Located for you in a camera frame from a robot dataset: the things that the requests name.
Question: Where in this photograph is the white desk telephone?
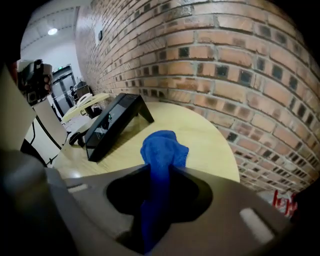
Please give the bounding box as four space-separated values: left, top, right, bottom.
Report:
76 92 95 106

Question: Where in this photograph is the dark glass door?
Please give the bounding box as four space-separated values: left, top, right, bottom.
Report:
51 65 77 118

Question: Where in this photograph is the red and white bag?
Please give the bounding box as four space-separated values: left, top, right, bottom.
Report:
271 189 299 219

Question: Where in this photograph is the black object on desk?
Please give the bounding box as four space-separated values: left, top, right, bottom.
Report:
68 131 86 148

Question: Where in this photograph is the person's left hand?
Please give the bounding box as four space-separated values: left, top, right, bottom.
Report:
43 74 53 97

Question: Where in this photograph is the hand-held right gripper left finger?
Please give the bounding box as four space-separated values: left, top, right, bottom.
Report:
105 164 151 216

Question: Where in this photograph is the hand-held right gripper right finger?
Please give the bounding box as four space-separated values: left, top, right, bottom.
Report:
169 165 214 224

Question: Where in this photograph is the blue cloth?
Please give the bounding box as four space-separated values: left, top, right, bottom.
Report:
139 129 190 255

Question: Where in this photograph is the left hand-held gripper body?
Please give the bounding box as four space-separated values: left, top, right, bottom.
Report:
16 58 54 106

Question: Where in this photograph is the light wooden table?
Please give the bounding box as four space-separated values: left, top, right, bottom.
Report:
61 92 111 124

